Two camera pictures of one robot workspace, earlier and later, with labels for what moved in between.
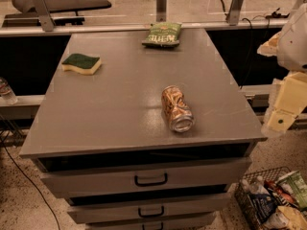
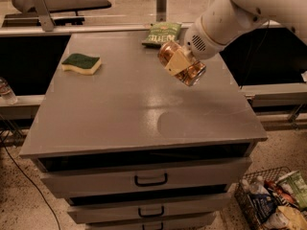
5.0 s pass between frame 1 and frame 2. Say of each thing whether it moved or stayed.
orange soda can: moved
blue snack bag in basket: stayed
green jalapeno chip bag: stayed
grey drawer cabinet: stayed
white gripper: moved
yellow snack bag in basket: stayed
